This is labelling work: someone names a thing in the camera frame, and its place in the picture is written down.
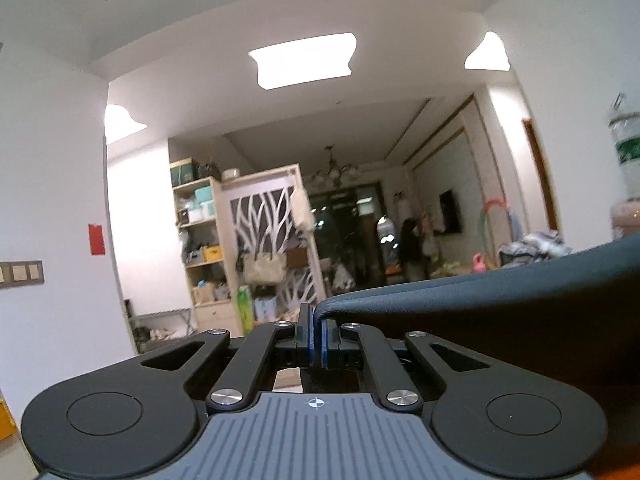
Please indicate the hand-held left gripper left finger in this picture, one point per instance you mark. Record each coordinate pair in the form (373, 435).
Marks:
(306, 332)

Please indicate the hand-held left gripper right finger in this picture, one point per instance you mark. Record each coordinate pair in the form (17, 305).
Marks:
(327, 345)

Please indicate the grey pants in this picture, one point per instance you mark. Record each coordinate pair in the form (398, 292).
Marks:
(500, 300)

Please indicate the pile of clothes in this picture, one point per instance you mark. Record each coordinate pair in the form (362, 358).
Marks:
(535, 250)

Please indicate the beige handbag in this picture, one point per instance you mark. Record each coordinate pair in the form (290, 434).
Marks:
(264, 270)

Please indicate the wooden shelf unit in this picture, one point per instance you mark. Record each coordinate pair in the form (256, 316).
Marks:
(207, 270)

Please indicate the white carved partition screen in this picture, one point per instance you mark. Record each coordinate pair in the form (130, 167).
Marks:
(270, 215)

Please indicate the metal folding rack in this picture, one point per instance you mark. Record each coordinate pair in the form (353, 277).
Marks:
(160, 327)

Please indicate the chandelier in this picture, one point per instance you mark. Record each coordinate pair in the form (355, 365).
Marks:
(335, 172)

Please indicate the dark green box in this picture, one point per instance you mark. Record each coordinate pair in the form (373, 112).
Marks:
(182, 172)

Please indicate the red paper sheet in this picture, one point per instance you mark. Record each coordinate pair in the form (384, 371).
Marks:
(97, 239)

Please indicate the ceiling light panel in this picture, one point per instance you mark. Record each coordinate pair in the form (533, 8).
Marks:
(305, 60)

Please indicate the green label water bottle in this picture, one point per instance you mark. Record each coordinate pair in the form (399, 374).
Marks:
(627, 160)

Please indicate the wall television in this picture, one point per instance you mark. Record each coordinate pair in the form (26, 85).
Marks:
(450, 212)

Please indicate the wooden door frame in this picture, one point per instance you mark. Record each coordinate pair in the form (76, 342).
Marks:
(542, 175)

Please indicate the wall switch panel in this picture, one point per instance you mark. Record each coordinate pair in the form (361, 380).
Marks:
(20, 274)

